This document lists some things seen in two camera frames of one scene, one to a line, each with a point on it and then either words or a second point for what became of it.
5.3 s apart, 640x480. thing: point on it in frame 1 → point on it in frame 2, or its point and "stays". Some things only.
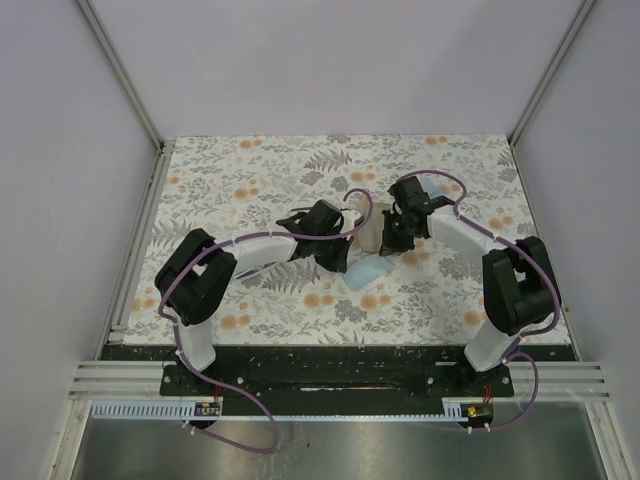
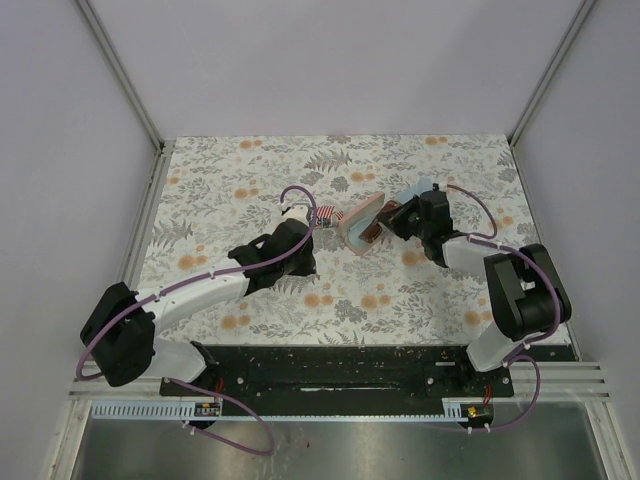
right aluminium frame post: [554, 66] stays
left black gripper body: [329, 252] → [303, 267]
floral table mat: [243, 187] stays
